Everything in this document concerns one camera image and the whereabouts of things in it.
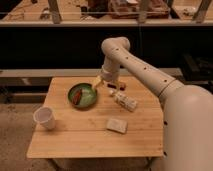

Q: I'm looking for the wooden workbench shelf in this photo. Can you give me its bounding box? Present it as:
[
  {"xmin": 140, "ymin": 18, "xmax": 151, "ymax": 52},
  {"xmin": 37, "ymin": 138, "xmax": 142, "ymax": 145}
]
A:
[{"xmin": 0, "ymin": 0, "xmax": 213, "ymax": 27}]

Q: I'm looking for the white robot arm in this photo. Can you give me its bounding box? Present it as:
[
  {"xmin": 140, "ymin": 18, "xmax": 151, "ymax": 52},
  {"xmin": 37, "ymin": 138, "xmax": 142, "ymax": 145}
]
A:
[{"xmin": 99, "ymin": 37, "xmax": 213, "ymax": 171}]

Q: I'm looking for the dark red small box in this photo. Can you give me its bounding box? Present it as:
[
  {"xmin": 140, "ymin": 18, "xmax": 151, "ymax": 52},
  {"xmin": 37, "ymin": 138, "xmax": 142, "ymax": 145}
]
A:
[{"xmin": 107, "ymin": 83, "xmax": 126, "ymax": 91}]

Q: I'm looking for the white paper cup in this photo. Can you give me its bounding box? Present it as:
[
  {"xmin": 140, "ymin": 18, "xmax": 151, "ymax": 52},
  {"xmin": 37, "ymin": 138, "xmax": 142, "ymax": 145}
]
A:
[{"xmin": 33, "ymin": 107, "xmax": 55, "ymax": 130}]

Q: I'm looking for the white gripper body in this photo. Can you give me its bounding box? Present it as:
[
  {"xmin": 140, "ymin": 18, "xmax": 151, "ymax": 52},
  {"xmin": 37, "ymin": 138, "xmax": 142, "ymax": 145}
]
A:
[{"xmin": 101, "ymin": 68, "xmax": 119, "ymax": 84}]

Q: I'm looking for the red sausage on plate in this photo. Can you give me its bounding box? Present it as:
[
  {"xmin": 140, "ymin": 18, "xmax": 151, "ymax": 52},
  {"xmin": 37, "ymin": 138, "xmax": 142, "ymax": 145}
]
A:
[{"xmin": 72, "ymin": 89, "xmax": 82, "ymax": 105}]

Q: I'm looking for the green round plate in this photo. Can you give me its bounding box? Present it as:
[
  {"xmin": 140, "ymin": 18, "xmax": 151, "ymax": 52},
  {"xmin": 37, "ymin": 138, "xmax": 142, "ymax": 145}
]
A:
[{"xmin": 67, "ymin": 83, "xmax": 98, "ymax": 109}]

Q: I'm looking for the wooden table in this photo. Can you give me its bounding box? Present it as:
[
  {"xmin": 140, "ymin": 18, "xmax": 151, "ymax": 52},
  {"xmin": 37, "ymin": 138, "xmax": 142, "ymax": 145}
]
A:
[{"xmin": 27, "ymin": 77, "xmax": 163, "ymax": 159}]

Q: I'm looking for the beige sponge block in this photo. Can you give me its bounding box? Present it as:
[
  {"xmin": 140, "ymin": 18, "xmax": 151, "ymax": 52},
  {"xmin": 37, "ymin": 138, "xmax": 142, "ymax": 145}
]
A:
[{"xmin": 106, "ymin": 118, "xmax": 128, "ymax": 134}]

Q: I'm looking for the brown tray on shelf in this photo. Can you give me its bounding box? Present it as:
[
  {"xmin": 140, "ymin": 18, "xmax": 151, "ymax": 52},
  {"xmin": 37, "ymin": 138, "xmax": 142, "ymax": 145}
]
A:
[{"xmin": 108, "ymin": 0, "xmax": 170, "ymax": 18}]

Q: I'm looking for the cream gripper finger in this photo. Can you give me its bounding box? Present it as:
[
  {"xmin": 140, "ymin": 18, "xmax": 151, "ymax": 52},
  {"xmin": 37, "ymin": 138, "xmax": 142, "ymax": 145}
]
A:
[
  {"xmin": 92, "ymin": 76, "xmax": 103, "ymax": 89},
  {"xmin": 114, "ymin": 81, "xmax": 120, "ymax": 91}
]

